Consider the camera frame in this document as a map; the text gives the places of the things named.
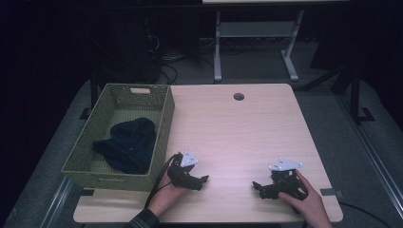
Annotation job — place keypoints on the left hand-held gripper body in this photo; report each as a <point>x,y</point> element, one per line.
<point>177,172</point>

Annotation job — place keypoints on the green woven basket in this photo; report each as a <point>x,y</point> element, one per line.
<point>85,164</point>

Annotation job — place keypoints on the white metal desk frame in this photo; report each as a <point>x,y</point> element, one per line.
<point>256,30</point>

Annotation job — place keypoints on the metal floor rail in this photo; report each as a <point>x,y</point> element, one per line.
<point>58,202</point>
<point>374,158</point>

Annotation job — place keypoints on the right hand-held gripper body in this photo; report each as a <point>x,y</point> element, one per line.
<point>286,182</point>

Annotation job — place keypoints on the person's right hand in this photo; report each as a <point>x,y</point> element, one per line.
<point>312,209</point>

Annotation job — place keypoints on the person's left hand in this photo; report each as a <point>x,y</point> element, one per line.
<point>164,198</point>

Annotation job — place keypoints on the black metal stand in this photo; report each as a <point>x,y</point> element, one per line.
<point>355,95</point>

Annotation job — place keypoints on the dark blue cloth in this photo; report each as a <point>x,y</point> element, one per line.
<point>131,147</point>

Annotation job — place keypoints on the grey tape strip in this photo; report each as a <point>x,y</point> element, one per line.
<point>329,192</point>

